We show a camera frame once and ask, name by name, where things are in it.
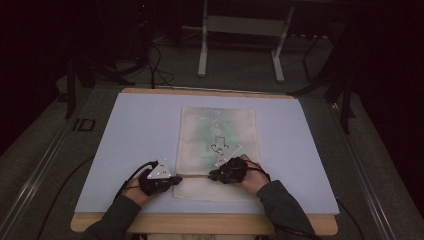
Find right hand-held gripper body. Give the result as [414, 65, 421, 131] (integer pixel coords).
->
[213, 143, 250, 185]

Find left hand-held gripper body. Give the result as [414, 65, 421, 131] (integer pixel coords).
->
[137, 158, 175, 197]

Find beige zipper pouch green print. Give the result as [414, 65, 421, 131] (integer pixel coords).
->
[172, 106, 265, 204]

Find person's left hand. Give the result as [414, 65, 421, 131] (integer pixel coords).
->
[124, 173, 158, 208]

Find person's right hand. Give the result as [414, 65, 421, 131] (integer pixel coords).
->
[237, 153, 272, 197]

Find light blue table mat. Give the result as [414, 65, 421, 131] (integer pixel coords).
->
[73, 92, 341, 216]

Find black tripod stand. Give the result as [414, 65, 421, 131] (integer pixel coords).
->
[287, 34, 357, 135]
[64, 54, 136, 120]

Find white metal stand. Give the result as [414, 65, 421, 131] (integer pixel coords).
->
[197, 0, 296, 84]

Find right hand-held gripper cable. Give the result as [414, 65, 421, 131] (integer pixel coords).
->
[245, 158, 272, 183]

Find black floor cable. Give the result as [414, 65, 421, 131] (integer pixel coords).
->
[335, 197, 367, 240]
[35, 155, 96, 240]

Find black cables on floor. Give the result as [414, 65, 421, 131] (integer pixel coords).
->
[145, 42, 175, 90]

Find metal floor rail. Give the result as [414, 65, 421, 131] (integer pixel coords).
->
[327, 102, 398, 240]
[0, 109, 86, 240]

